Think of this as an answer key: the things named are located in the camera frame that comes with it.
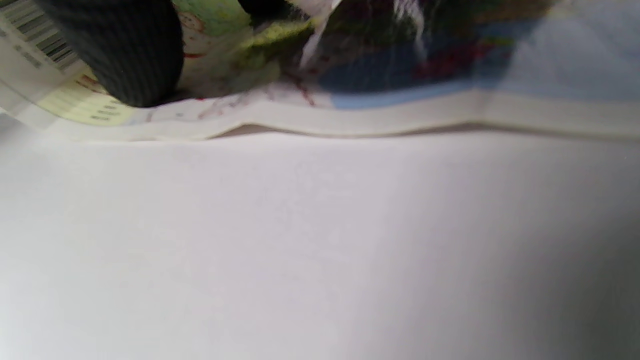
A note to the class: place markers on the person's right hand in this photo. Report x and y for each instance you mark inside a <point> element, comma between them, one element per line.
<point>130,50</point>

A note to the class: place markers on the colourful paper map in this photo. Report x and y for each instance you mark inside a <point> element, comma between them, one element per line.
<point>400,107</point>

